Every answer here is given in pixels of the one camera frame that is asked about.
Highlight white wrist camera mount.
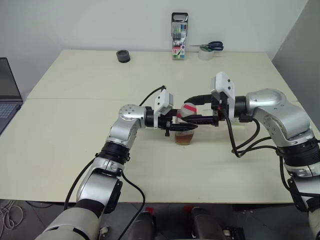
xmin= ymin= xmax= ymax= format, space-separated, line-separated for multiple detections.
xmin=153 ymin=89 xmax=175 ymax=129
xmin=210 ymin=71 xmax=236 ymax=119

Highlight clear bottle with brown drink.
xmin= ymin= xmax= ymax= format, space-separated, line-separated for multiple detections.
xmin=174 ymin=109 xmax=196 ymax=146

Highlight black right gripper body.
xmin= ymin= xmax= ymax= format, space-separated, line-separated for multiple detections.
xmin=210 ymin=90 xmax=230 ymax=127

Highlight white red-striped bottle cap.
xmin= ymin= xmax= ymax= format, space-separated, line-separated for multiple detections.
xmin=179 ymin=102 xmax=198 ymax=119

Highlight blue-handled scissors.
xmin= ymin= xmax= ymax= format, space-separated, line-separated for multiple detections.
xmin=188 ymin=40 xmax=225 ymax=52

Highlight white cable bundle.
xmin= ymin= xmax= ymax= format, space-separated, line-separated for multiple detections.
xmin=0 ymin=199 xmax=24 ymax=231

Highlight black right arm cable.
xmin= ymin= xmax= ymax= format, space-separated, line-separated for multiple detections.
xmin=223 ymin=109 xmax=313 ymax=213

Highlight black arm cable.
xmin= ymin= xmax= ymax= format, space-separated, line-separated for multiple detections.
xmin=63 ymin=85 xmax=167 ymax=240
xmin=223 ymin=109 xmax=313 ymax=213

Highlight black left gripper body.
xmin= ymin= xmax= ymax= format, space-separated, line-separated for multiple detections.
xmin=158 ymin=111 xmax=176 ymax=138

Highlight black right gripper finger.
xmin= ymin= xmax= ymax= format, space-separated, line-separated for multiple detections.
xmin=186 ymin=114 xmax=216 ymax=126
xmin=183 ymin=94 xmax=214 ymax=106

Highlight marker pen set case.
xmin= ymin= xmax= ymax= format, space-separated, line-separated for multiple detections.
xmin=171 ymin=11 xmax=189 ymax=61

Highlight clear tape roll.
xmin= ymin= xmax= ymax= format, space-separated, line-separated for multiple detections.
xmin=198 ymin=46 xmax=215 ymax=61

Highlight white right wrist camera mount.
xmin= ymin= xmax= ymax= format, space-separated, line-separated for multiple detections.
xmin=210 ymin=71 xmax=236 ymax=119

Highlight dark grey laptop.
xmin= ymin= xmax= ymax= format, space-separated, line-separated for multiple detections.
xmin=0 ymin=57 xmax=24 ymax=137

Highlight dark rounded shape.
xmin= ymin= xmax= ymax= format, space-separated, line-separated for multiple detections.
xmin=191 ymin=206 xmax=222 ymax=240
xmin=131 ymin=211 xmax=156 ymax=240

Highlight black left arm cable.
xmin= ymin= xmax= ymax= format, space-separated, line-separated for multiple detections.
xmin=63 ymin=85 xmax=167 ymax=240

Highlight black round lid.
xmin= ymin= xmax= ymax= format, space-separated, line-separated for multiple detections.
xmin=116 ymin=49 xmax=132 ymax=64

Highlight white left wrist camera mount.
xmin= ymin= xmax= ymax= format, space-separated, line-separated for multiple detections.
xmin=153 ymin=89 xmax=175 ymax=129

